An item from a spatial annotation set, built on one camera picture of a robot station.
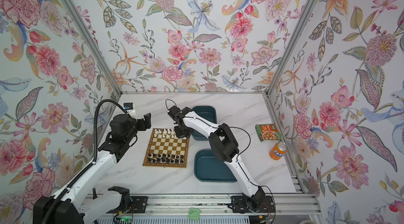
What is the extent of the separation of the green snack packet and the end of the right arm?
1.51 ft

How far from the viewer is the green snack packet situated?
3.21ft

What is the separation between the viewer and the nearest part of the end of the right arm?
721mm
